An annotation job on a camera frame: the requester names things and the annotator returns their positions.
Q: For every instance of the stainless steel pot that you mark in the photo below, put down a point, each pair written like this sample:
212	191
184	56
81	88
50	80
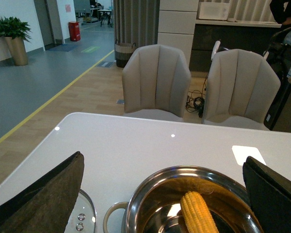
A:
155	205

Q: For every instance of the red box on floor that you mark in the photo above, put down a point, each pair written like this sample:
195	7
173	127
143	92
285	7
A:
74	31

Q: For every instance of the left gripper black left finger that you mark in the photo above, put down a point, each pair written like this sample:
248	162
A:
45	206

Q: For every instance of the yellow corn cob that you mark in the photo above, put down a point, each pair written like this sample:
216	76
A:
197	216

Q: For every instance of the potted green plant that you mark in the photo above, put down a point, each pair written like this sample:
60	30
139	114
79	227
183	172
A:
15	32

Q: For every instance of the right beige upholstered chair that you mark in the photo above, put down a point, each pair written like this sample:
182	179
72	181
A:
241	87

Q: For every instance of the woven storage basket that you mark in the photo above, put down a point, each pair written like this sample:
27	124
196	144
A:
123	52

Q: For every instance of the beige upholstered chair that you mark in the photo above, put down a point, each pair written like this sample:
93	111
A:
241	87
156	82

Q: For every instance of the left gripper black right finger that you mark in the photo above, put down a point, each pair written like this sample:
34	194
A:
270	196

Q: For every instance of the left beige upholstered chair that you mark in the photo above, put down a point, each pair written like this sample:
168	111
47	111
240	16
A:
156	82

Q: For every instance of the black stroller with helmet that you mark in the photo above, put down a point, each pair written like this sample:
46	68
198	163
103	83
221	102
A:
278	56

